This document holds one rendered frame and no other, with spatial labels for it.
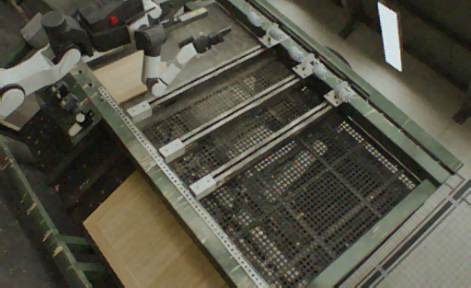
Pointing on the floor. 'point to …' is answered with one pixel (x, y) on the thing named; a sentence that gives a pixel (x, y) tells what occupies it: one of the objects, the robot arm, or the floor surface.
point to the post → (16, 55)
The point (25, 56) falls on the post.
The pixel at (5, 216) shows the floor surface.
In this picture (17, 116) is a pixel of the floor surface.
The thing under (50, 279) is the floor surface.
